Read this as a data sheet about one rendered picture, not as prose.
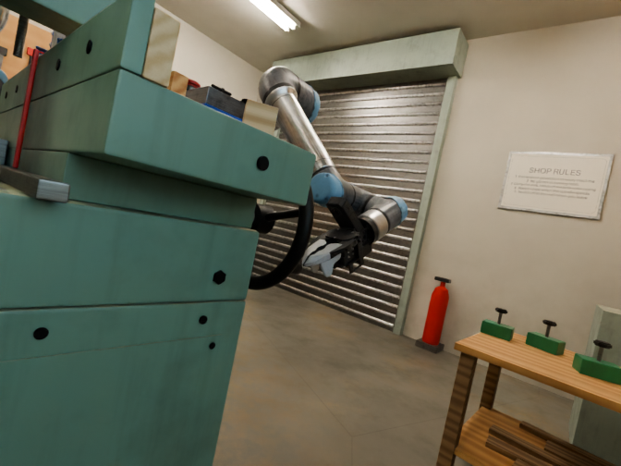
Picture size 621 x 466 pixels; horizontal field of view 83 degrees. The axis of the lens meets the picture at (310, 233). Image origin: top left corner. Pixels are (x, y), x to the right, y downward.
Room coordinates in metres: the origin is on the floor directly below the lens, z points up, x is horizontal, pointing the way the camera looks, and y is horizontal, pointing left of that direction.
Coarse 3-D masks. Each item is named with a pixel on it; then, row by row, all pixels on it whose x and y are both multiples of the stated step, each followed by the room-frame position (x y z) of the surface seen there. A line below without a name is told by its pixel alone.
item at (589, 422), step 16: (592, 320) 1.97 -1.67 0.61; (608, 320) 1.61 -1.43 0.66; (592, 336) 1.79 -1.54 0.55; (608, 336) 1.60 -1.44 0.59; (592, 352) 1.64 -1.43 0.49; (608, 352) 1.59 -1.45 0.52; (576, 400) 1.86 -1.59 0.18; (576, 416) 1.71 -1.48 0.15; (592, 416) 1.59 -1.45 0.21; (608, 416) 1.56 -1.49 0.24; (576, 432) 1.62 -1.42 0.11; (592, 432) 1.59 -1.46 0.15; (608, 432) 1.56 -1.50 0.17; (592, 448) 1.58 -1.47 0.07; (608, 448) 1.55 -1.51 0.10
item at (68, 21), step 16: (0, 0) 0.40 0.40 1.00; (16, 0) 0.40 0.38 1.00; (32, 0) 0.39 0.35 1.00; (48, 0) 0.40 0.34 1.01; (64, 0) 0.41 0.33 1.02; (80, 0) 0.42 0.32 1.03; (96, 0) 0.43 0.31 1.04; (112, 0) 0.44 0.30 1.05; (32, 16) 0.43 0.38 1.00; (48, 16) 0.42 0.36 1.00; (64, 16) 0.41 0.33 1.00; (80, 16) 0.42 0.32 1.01; (64, 32) 0.46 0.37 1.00
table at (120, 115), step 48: (48, 96) 0.37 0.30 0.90; (96, 96) 0.26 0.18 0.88; (144, 96) 0.25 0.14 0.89; (48, 144) 0.34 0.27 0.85; (96, 144) 0.25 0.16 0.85; (144, 144) 0.26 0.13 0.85; (192, 144) 0.28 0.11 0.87; (240, 144) 0.32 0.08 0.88; (288, 144) 0.36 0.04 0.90; (240, 192) 0.39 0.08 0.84; (288, 192) 0.37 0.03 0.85
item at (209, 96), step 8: (192, 88) 0.61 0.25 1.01; (200, 88) 0.56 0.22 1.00; (208, 88) 0.55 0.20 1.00; (192, 96) 0.57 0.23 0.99; (200, 96) 0.56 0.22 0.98; (208, 96) 0.55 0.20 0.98; (216, 96) 0.56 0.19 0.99; (224, 96) 0.57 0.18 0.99; (208, 104) 0.55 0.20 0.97; (216, 104) 0.56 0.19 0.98; (224, 104) 0.57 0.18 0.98; (232, 104) 0.58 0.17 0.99; (240, 104) 0.59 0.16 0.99; (224, 112) 0.57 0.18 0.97; (232, 112) 0.58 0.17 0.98; (240, 112) 0.59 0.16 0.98; (240, 120) 0.59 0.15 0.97
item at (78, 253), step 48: (0, 192) 0.25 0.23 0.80; (0, 240) 0.25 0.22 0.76; (48, 240) 0.28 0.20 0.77; (96, 240) 0.30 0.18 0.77; (144, 240) 0.33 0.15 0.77; (192, 240) 0.37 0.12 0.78; (240, 240) 0.42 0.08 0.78; (0, 288) 0.26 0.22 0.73; (48, 288) 0.28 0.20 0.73; (96, 288) 0.31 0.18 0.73; (144, 288) 0.34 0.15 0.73; (192, 288) 0.38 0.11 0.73; (240, 288) 0.43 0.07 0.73
